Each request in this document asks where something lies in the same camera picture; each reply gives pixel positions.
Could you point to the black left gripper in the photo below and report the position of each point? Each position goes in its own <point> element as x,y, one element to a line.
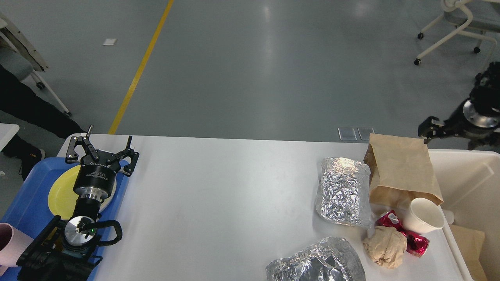
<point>95,180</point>

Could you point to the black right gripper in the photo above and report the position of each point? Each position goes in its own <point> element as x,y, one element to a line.
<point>480,123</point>

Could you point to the yellow plastic plate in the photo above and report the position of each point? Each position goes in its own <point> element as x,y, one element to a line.
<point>61,198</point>

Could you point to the white paper cup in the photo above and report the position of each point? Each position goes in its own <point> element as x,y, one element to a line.
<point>423,216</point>

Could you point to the large brown paper bag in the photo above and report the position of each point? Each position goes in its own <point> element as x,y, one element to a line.
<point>470,242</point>

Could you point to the foil bag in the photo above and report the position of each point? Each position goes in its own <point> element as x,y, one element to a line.
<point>329,259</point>
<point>343,192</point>

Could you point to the dark green mug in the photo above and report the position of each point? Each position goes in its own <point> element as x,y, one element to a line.
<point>79,253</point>

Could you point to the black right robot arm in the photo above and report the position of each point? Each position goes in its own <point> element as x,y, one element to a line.
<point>486,89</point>

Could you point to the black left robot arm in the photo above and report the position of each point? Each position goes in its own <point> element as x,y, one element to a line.
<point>65,248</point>

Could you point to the pink plate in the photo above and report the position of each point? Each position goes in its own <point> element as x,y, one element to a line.
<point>108,200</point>

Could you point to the beige plastic bin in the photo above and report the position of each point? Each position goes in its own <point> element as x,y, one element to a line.
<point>470,186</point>

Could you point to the small brown paper bag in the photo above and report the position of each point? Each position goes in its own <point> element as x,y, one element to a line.
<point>400,171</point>

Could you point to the blue plastic tray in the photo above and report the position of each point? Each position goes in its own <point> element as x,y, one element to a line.
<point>29,212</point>

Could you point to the clear floor plate right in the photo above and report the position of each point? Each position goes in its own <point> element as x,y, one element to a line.
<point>365,132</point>

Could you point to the clear floor plate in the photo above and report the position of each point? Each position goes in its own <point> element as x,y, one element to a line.
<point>347,134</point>
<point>365,132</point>

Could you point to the white side table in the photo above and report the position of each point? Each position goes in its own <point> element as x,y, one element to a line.
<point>7,132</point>

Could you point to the person in black clothes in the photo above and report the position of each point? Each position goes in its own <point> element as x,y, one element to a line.
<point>20,101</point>

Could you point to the clear floor plate left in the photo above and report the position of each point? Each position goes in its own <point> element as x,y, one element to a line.
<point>347,134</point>

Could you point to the white office chair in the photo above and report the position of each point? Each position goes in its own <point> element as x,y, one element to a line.
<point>471,18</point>

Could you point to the pink ribbed cup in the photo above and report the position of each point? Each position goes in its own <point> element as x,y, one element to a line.
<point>13,243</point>

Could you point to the red foil wrapper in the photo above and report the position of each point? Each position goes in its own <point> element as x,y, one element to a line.
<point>416,244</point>

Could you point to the white floor tag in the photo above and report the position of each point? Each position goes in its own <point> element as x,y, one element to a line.
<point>109,42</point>

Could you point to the crumpled brown paper ball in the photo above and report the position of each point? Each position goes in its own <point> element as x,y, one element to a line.
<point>386,247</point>

